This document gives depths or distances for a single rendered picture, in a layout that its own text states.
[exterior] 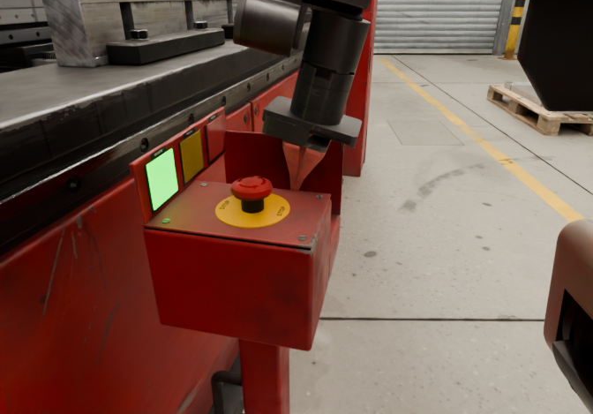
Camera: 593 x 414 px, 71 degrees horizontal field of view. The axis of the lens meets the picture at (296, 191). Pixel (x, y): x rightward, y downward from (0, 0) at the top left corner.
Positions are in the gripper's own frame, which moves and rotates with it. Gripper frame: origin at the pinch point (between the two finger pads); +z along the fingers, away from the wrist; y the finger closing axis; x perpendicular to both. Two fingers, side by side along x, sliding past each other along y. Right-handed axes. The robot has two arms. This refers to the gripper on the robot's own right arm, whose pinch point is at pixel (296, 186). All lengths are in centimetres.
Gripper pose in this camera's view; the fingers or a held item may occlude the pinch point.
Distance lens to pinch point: 49.2
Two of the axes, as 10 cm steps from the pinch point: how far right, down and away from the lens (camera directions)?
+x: -2.1, 4.3, -8.8
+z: -2.3, 8.5, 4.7
